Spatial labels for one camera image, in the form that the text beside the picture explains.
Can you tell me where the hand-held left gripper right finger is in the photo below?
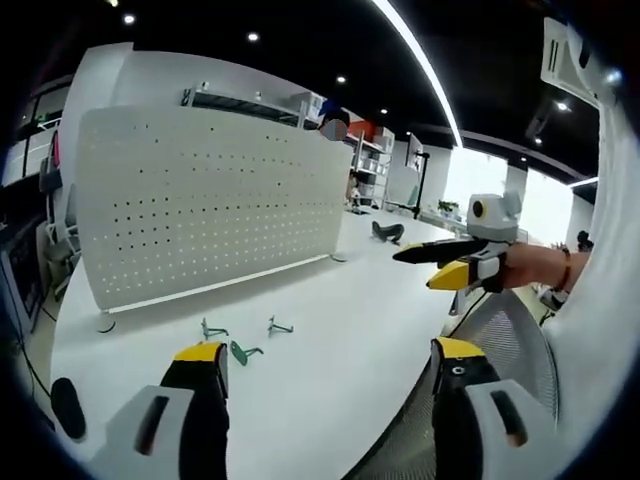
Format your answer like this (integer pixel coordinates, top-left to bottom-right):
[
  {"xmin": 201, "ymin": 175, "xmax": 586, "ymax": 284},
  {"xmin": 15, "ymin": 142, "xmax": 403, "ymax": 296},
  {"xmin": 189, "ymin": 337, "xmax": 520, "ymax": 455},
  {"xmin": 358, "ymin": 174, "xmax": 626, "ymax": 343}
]
[{"xmin": 429, "ymin": 336, "xmax": 559, "ymax": 480}]

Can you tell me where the long ceiling light strip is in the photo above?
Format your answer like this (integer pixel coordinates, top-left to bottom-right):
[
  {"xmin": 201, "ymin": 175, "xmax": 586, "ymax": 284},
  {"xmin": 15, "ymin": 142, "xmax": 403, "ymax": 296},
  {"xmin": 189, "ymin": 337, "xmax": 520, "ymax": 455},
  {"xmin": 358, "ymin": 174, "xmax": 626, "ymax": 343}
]
[{"xmin": 371, "ymin": 0, "xmax": 464, "ymax": 149}]

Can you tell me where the person's right hand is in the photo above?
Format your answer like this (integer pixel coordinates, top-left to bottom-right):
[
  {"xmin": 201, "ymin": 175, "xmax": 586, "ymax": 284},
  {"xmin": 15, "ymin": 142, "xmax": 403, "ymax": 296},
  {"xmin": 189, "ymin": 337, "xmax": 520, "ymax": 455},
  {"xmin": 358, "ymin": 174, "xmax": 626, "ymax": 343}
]
[{"xmin": 499, "ymin": 242, "xmax": 565, "ymax": 291}]

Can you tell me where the red wrist bracelet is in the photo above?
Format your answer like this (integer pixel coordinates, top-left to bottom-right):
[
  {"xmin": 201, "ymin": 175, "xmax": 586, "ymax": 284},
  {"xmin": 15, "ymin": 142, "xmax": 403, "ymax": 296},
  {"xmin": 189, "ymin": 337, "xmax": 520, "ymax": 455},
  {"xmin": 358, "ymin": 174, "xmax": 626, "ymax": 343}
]
[{"xmin": 552, "ymin": 244, "xmax": 572, "ymax": 293}]

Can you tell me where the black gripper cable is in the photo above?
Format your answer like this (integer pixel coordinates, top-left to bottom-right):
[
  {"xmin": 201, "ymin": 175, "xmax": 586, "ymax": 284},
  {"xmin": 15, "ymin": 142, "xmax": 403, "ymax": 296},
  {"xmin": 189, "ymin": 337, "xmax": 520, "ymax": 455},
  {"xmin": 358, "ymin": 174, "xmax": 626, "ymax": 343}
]
[{"xmin": 446, "ymin": 288, "xmax": 490, "ymax": 337}]

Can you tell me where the green hook assembly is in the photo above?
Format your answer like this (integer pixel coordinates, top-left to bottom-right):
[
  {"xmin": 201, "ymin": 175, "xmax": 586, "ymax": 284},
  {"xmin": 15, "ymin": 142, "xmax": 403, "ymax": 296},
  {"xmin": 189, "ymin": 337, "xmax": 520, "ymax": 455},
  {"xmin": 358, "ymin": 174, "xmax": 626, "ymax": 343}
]
[
  {"xmin": 230, "ymin": 339, "xmax": 265, "ymax": 369},
  {"xmin": 266, "ymin": 314, "xmax": 295, "ymax": 338},
  {"xmin": 200, "ymin": 316, "xmax": 230, "ymax": 343}
]

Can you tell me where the person's white shirt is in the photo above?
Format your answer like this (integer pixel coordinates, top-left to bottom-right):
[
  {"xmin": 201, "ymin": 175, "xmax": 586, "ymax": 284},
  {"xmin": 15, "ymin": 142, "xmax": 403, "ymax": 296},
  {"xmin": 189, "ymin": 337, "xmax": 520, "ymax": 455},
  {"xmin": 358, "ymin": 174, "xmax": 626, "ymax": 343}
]
[{"xmin": 542, "ymin": 94, "xmax": 640, "ymax": 454}]

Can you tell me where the white metal shelving rack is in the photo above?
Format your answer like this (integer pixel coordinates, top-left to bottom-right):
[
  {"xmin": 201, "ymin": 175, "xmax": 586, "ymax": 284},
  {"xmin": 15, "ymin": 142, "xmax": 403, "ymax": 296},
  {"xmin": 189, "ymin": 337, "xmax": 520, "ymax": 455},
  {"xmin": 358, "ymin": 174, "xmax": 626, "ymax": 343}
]
[{"xmin": 180, "ymin": 83, "xmax": 322, "ymax": 132}]

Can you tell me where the black curved strap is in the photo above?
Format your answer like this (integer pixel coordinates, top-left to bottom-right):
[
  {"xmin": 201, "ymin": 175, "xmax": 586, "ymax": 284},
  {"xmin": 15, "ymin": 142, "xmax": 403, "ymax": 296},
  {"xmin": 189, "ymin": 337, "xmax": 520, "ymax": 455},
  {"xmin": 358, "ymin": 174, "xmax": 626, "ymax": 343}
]
[{"xmin": 370, "ymin": 220, "xmax": 404, "ymax": 247}]

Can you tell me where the shelf with storage boxes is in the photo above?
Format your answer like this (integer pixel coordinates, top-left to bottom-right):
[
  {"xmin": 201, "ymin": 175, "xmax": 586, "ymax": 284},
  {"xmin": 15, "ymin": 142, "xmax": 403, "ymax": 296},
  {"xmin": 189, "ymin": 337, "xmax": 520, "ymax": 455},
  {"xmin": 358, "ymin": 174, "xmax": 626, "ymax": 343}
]
[{"xmin": 348, "ymin": 119, "xmax": 397, "ymax": 210}]

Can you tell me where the grey mesh office chair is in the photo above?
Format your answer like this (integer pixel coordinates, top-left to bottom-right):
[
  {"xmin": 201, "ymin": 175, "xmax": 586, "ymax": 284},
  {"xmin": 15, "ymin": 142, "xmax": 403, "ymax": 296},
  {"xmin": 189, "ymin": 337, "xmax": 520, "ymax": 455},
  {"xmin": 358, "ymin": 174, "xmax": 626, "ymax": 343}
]
[{"xmin": 344, "ymin": 288, "xmax": 560, "ymax": 480}]

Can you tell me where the white ceiling air conditioner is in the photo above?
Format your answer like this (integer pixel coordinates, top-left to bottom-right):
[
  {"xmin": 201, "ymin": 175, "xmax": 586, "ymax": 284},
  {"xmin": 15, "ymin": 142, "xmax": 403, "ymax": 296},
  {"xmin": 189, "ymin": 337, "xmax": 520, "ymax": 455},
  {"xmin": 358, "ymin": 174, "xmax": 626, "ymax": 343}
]
[{"xmin": 539, "ymin": 16, "xmax": 623, "ymax": 110}]

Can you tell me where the black camera stand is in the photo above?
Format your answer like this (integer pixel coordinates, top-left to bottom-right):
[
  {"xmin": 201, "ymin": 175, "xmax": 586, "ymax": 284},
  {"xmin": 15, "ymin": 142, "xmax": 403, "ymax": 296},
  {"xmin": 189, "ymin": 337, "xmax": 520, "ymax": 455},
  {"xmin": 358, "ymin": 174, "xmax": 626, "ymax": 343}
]
[{"xmin": 405, "ymin": 133, "xmax": 432, "ymax": 219}]

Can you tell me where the white perforated mounting plate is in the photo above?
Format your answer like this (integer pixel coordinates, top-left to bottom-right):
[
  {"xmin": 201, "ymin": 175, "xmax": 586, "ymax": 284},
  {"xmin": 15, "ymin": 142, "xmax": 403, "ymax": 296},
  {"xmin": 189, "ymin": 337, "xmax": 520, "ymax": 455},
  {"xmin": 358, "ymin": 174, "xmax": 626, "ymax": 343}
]
[{"xmin": 73, "ymin": 103, "xmax": 352, "ymax": 334}]

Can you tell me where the black oval pad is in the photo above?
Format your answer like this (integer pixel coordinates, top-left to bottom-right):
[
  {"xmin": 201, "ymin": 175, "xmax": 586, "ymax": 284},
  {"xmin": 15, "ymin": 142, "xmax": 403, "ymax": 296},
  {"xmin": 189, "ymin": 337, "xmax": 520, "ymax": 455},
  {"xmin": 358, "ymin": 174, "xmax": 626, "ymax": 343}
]
[{"xmin": 50, "ymin": 376, "xmax": 87, "ymax": 441}]

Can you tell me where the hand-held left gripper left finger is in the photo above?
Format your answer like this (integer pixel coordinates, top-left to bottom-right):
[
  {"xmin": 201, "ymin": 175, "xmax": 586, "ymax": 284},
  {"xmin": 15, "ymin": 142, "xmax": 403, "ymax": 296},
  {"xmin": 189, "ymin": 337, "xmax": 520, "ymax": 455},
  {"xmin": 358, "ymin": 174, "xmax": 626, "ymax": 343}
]
[{"xmin": 102, "ymin": 341, "xmax": 232, "ymax": 480}]

